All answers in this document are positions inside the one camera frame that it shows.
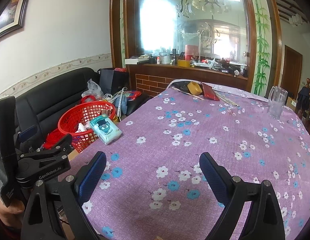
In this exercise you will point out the red plastic mesh basket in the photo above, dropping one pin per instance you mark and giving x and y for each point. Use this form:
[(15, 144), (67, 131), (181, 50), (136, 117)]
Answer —
[(84, 113)]

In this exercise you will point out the teal tissue pack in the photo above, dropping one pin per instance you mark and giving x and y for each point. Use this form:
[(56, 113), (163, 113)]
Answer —
[(105, 129)]

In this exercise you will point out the clear crumpled plastic bag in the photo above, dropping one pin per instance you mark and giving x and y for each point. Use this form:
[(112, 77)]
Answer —
[(93, 89)]

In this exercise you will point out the dark shopping bag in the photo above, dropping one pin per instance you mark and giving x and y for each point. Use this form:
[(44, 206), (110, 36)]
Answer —
[(112, 80)]

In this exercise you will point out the purple floral tablecloth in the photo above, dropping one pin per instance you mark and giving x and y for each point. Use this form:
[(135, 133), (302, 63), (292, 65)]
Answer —
[(153, 187)]

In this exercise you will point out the clear glass mug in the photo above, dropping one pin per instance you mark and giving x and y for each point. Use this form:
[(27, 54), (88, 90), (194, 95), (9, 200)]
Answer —
[(277, 100)]

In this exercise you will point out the dark red flat box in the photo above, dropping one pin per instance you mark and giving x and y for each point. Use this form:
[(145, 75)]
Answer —
[(208, 92)]

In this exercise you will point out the black leather sofa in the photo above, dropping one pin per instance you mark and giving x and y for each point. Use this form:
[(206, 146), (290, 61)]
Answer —
[(43, 105)]

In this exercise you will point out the person left hand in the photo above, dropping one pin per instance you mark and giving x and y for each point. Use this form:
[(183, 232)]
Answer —
[(10, 216)]

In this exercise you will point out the brown wooden counter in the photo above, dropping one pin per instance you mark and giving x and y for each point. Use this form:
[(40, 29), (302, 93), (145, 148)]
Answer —
[(236, 43)]

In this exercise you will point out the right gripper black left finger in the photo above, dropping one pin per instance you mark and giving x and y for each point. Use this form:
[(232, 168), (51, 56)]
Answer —
[(41, 219)]

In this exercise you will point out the wooden chopsticks pair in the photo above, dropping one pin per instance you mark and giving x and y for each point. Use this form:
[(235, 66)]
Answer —
[(225, 99)]

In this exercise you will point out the wooden stick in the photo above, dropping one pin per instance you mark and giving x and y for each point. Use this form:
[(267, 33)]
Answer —
[(186, 93)]

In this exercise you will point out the white plastic bottle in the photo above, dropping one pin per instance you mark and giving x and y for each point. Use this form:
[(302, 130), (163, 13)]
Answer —
[(82, 128)]

